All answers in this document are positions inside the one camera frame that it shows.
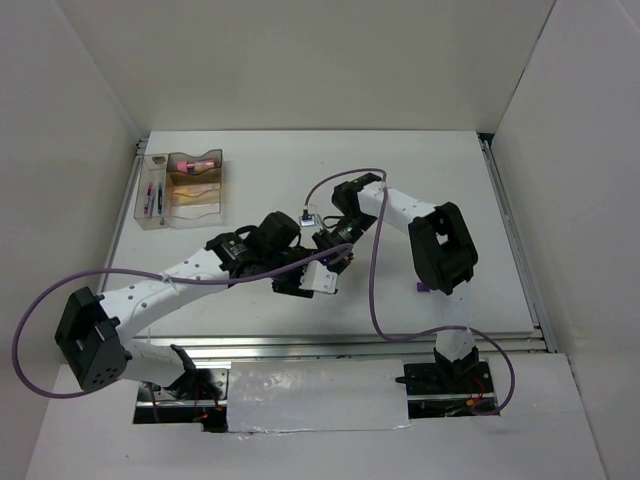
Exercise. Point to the yellow highlighter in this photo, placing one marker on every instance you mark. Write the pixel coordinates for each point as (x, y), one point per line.
(191, 191)

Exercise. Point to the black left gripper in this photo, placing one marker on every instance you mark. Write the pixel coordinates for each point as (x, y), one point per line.
(291, 288)

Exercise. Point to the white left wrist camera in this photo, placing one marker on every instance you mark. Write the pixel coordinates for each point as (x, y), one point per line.
(316, 277)

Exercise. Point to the white cover sheet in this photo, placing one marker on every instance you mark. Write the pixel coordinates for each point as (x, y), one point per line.
(316, 396)

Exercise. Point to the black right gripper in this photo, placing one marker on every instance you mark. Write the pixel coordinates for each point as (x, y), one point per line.
(325, 239)

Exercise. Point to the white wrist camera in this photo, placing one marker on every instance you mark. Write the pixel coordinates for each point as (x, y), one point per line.
(307, 219)
(316, 277)

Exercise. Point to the red white pen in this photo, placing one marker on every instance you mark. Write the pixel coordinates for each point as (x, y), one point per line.
(148, 201)

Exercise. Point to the pink capped pencil tube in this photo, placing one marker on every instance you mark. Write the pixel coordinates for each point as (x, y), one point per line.
(196, 167)

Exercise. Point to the blue clear pen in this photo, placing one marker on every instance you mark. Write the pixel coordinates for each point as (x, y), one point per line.
(159, 198)

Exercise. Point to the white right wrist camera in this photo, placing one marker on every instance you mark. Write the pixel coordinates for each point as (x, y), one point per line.
(307, 219)

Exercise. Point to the smoky grey organizer compartment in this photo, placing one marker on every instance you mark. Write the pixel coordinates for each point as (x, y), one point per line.
(179, 156)

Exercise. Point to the aluminium table frame rail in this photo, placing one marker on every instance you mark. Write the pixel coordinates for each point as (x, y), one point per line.
(276, 170)

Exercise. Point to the clear long organizer tray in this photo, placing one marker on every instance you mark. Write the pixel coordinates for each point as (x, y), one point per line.
(153, 169)

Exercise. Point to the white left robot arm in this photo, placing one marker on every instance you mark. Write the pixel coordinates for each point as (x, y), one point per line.
(96, 333)

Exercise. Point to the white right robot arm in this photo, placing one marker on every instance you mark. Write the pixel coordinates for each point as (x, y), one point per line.
(443, 254)

